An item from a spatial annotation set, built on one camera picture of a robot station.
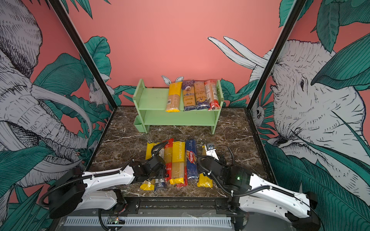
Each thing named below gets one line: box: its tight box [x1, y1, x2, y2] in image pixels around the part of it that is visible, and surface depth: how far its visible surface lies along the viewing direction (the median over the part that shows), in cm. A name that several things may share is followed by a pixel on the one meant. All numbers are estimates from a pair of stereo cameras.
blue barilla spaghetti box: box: [185, 139, 199, 180], surface depth 90 cm
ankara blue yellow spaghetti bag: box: [182, 79, 197, 112], surface depth 88 cm
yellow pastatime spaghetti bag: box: [169, 141, 186, 186], surface depth 85 cm
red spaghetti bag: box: [164, 138, 174, 183], surface depth 88 cm
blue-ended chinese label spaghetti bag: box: [193, 80, 211, 110], surface depth 86 cm
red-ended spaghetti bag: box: [204, 79, 222, 112], surface depth 86 cm
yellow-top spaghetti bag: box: [165, 81, 183, 113], surface depth 87 cm
